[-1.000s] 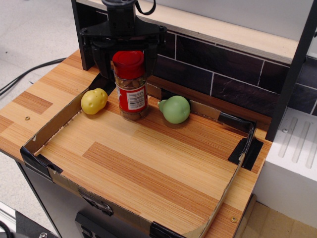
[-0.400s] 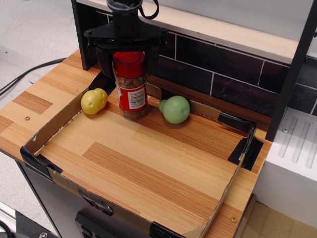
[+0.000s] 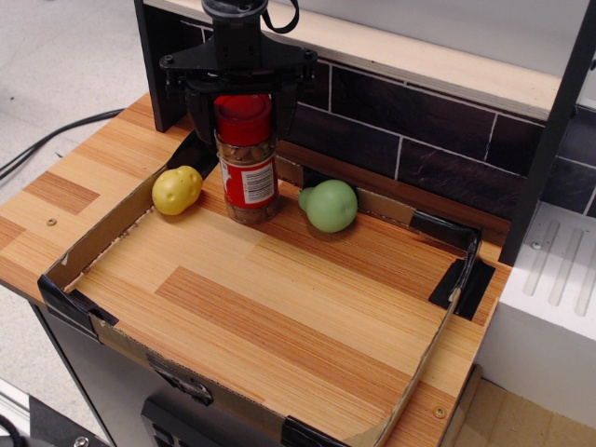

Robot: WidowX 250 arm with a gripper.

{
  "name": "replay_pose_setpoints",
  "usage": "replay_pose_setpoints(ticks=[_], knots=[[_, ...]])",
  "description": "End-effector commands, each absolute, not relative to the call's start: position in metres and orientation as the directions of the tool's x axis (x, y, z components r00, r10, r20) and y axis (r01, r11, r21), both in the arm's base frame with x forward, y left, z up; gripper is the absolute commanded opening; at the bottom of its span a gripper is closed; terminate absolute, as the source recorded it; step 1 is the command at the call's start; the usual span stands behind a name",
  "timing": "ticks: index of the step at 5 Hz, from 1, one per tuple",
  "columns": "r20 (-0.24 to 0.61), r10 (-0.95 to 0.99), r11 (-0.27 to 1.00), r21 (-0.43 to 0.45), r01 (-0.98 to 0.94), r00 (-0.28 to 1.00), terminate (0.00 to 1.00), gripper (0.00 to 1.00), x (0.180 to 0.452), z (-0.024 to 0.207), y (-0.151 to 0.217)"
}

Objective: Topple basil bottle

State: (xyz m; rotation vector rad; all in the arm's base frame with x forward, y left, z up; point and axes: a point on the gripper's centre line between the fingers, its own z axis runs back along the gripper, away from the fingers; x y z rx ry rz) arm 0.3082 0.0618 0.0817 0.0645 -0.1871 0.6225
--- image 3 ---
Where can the black shelf post right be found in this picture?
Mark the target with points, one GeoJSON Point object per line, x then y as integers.
{"type": "Point", "coordinates": [573, 80]}

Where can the black shelf post left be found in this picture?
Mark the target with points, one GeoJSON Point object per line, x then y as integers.
{"type": "Point", "coordinates": [163, 32]}

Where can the red-capped spice bottle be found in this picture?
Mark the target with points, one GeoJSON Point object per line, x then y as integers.
{"type": "Point", "coordinates": [247, 152]}

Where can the black shelf post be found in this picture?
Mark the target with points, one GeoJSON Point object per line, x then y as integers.
{"type": "Point", "coordinates": [573, 80]}
{"type": "Point", "coordinates": [163, 32]}

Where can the cardboard fence with black tape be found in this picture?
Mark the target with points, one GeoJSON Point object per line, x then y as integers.
{"type": "Point", "coordinates": [327, 340]}

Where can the yellow toy potato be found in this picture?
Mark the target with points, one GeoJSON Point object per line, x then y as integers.
{"type": "Point", "coordinates": [176, 189]}

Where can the green toy pear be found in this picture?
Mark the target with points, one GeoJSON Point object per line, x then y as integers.
{"type": "Point", "coordinates": [331, 206]}

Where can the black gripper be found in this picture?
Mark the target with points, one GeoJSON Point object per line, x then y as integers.
{"type": "Point", "coordinates": [239, 59]}

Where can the light wooden shelf board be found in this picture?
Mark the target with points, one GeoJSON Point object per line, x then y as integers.
{"type": "Point", "coordinates": [496, 84]}

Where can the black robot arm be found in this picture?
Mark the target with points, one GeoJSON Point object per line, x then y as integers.
{"type": "Point", "coordinates": [246, 11]}

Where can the black cabinet under table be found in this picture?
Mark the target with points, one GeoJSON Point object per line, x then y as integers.
{"type": "Point", "coordinates": [146, 401]}

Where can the white sink drainboard unit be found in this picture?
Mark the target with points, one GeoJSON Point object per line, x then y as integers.
{"type": "Point", "coordinates": [540, 343]}

